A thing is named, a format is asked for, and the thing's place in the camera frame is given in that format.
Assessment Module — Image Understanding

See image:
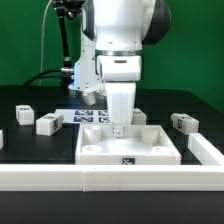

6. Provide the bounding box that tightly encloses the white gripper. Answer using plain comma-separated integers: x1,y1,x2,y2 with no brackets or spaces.
97,56,141,137

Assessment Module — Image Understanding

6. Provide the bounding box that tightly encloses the white square tabletop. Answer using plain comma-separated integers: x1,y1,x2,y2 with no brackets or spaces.
75,124,181,165

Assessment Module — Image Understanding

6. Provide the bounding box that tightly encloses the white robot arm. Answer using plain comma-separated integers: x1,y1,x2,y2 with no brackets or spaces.
69,0,171,137

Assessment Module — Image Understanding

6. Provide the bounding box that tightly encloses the sheet with fiducial tags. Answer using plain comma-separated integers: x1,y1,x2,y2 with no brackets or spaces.
55,109,110,124

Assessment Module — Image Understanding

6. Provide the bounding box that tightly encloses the white front fence wall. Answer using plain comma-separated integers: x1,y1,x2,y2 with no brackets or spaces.
0,164,224,192

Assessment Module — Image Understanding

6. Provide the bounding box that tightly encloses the white fence wall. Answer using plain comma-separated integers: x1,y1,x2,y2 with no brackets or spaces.
0,164,224,192
188,133,224,166

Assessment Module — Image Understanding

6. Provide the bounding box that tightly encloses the white right fence wall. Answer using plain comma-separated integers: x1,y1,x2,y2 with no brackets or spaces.
188,133,224,166

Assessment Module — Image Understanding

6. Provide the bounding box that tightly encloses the black cable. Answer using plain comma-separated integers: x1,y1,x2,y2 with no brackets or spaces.
22,68,74,88

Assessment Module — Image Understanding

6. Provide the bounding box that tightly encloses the grey cable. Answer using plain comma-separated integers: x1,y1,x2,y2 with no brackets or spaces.
38,0,54,86

